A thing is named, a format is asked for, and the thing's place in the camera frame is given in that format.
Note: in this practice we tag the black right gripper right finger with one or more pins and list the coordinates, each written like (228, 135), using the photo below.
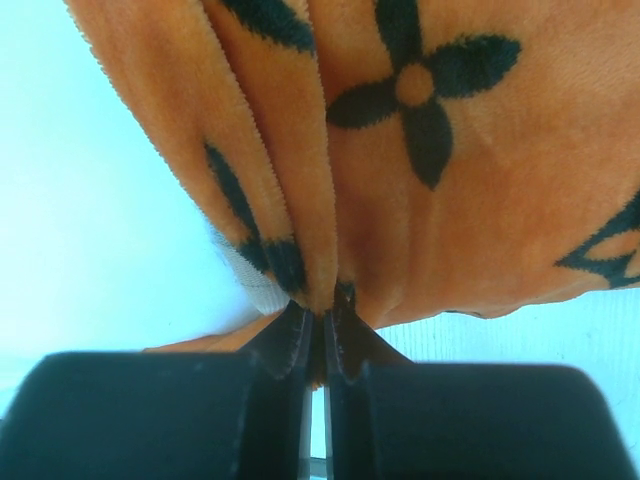
(391, 418)

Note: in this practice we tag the orange black patterned pillowcase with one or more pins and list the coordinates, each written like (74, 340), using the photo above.
(420, 156)

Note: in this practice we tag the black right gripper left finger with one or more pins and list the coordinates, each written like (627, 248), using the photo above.
(97, 415)

